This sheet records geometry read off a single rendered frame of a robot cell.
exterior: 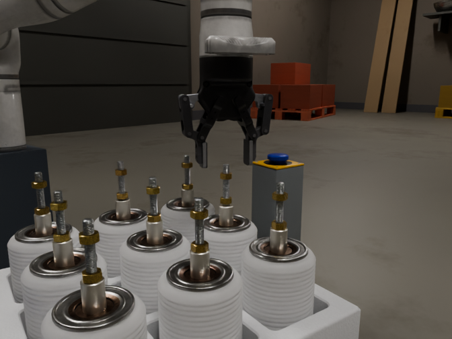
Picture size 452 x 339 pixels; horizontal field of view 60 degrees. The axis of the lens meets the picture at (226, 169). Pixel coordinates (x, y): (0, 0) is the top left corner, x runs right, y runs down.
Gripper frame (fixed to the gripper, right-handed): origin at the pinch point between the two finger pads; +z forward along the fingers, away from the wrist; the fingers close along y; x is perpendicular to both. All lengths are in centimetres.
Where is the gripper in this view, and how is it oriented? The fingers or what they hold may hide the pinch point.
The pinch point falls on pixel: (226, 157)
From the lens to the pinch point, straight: 58.4
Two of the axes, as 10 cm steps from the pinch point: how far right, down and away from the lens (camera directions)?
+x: 3.0, 2.0, -9.3
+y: -9.5, 0.6, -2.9
